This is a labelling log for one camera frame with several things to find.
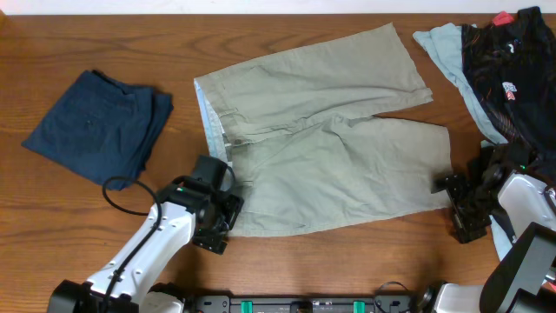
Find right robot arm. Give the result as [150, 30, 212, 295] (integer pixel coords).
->
[416, 143, 555, 313]

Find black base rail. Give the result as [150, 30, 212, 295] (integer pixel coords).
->
[184, 293, 434, 313]

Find black patterned sports garment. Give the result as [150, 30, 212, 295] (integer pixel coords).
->
[461, 6, 555, 183]

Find folded navy blue shorts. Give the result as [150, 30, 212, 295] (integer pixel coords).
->
[22, 70, 174, 185]

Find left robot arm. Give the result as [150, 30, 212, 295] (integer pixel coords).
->
[48, 156, 243, 312]

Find light blue garment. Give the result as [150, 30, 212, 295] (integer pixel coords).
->
[412, 22, 556, 279]

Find khaki green shorts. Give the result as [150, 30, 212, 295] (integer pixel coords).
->
[194, 24, 451, 237]

